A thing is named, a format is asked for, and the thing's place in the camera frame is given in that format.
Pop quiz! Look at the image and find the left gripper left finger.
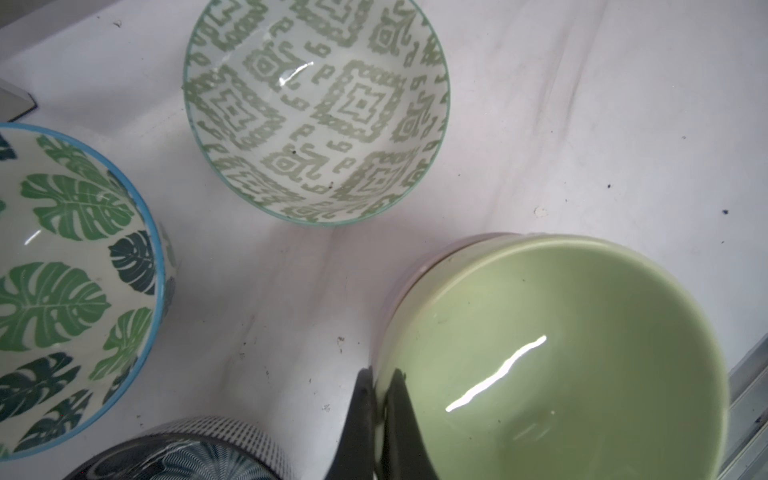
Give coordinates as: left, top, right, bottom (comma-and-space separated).
325, 368, 377, 480

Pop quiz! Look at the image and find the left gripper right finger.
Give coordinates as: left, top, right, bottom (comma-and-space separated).
380, 369, 439, 480

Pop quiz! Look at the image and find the light green bowl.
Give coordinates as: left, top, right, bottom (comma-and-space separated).
373, 233, 729, 479

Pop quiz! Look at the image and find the green leaf pattern bowl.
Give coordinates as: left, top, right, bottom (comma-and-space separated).
1, 123, 176, 462

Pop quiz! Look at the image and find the green white patterned bowl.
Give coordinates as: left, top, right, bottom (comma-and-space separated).
183, 1, 450, 226

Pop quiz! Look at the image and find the steel two-tier dish rack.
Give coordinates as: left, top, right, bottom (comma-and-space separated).
0, 79, 38, 123

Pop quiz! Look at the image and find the dark blue flower bowl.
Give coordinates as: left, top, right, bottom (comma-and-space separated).
67, 415, 296, 479

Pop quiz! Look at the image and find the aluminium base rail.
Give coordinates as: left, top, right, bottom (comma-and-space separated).
718, 336, 768, 480

